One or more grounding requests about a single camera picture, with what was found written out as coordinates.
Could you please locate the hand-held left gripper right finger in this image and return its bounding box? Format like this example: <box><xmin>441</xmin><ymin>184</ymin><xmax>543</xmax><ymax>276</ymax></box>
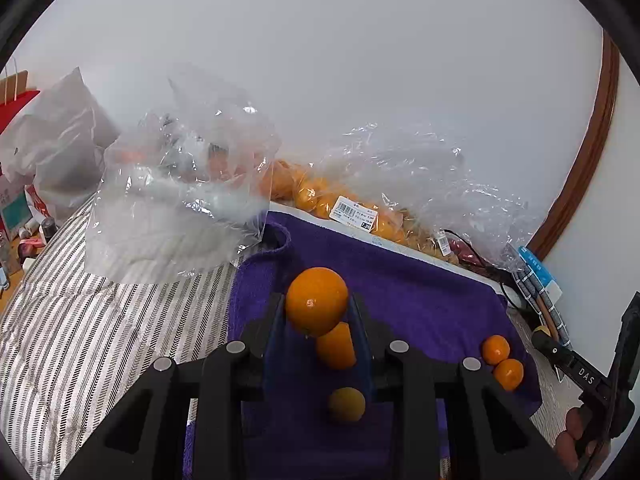
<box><xmin>348</xmin><ymin>292</ymin><xmax>572</xmax><ymax>480</ymax></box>

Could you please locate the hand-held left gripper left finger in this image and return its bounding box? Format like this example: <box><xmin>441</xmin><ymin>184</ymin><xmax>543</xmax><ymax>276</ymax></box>
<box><xmin>60</xmin><ymin>291</ymin><xmax>297</xmax><ymax>480</ymax></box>

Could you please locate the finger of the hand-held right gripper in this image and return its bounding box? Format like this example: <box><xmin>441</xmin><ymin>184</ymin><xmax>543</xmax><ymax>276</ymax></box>
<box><xmin>531</xmin><ymin>326</ymin><xmax>612</xmax><ymax>392</ymax></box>

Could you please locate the yellow-green round fruit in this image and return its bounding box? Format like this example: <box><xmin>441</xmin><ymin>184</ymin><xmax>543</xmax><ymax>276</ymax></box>
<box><xmin>327</xmin><ymin>386</ymin><xmax>367</xmax><ymax>422</ymax></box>

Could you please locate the large orange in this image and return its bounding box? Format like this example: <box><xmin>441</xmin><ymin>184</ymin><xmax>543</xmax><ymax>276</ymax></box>
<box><xmin>285</xmin><ymin>267</ymin><xmax>350</xmax><ymax>337</ymax></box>

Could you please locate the person's right hand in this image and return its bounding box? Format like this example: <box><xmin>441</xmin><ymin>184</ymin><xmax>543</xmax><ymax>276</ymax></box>
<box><xmin>554</xmin><ymin>404</ymin><xmax>601</xmax><ymax>467</ymax></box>

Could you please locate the checked folded cloth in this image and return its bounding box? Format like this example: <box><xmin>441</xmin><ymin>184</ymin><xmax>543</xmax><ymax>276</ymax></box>
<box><xmin>510</xmin><ymin>259</ymin><xmax>575</xmax><ymax>350</ymax></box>

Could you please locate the blue and white box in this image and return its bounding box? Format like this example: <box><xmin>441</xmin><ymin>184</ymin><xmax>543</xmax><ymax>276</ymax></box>
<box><xmin>517</xmin><ymin>245</ymin><xmax>564</xmax><ymax>307</ymax></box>

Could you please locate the purple towel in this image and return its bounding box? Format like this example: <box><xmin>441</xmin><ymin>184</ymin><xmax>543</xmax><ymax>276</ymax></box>
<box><xmin>182</xmin><ymin>210</ymin><xmax>544</xmax><ymax>480</ymax></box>

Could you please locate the white board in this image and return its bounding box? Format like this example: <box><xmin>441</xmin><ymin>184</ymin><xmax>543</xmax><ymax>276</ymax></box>
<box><xmin>269</xmin><ymin>201</ymin><xmax>503</xmax><ymax>293</ymax></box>

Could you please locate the dark red packet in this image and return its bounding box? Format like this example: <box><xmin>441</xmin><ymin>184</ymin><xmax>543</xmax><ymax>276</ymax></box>
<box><xmin>448</xmin><ymin>239</ymin><xmax>483</xmax><ymax>266</ymax></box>

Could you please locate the clear bag of oranges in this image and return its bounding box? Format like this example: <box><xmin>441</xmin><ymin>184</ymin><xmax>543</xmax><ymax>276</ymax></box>
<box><xmin>260</xmin><ymin>159</ymin><xmax>406</xmax><ymax>242</ymax></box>

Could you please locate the striped quilt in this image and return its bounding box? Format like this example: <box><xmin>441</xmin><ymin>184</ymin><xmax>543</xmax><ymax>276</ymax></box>
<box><xmin>0</xmin><ymin>195</ymin><xmax>251</xmax><ymax>480</ymax></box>

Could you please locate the plastic bag of oranges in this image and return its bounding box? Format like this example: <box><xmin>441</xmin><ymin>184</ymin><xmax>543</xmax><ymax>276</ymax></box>
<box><xmin>320</xmin><ymin>121</ymin><xmax>543</xmax><ymax>273</ymax></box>

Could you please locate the empty clear plastic bag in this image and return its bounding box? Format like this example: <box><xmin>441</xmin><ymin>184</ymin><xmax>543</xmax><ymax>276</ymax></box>
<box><xmin>84</xmin><ymin>64</ymin><xmax>283</xmax><ymax>287</ymax></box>

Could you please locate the teal and white box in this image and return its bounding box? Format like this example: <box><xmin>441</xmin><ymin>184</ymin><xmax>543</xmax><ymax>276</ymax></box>
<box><xmin>0</xmin><ymin>180</ymin><xmax>32</xmax><ymax>235</ymax></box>

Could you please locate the grey plastic bag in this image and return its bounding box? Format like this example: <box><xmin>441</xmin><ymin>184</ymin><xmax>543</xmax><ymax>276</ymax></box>
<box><xmin>0</xmin><ymin>66</ymin><xmax>122</xmax><ymax>223</ymax></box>

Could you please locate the red paper bag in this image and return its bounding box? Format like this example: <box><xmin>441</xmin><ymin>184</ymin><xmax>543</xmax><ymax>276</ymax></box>
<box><xmin>0</xmin><ymin>59</ymin><xmax>42</xmax><ymax>137</ymax></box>

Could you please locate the black cable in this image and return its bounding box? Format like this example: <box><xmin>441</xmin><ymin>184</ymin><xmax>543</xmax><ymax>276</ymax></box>
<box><xmin>440</xmin><ymin>229</ymin><xmax>538</xmax><ymax>317</ymax></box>

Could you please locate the brown wooden door frame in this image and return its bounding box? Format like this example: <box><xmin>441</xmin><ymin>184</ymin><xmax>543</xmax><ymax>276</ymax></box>
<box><xmin>527</xmin><ymin>29</ymin><xmax>622</xmax><ymax>262</ymax></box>

